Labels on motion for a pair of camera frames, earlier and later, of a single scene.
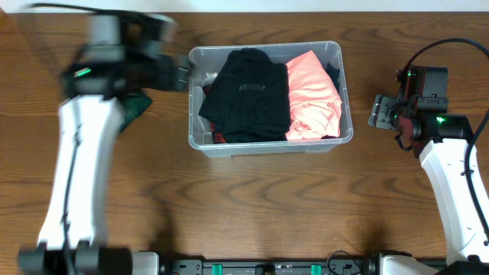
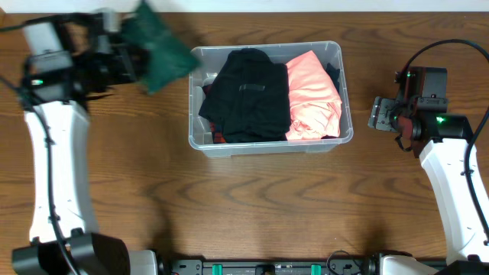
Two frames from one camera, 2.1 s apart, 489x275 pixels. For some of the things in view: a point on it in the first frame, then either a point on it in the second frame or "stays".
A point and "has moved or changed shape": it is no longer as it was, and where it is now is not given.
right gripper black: [383, 110] stays
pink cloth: [315, 101] stays
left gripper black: [182, 71] to [127, 63]
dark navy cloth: [334, 73] stays
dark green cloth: [134, 107] has moved or changed shape
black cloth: [247, 94] stays
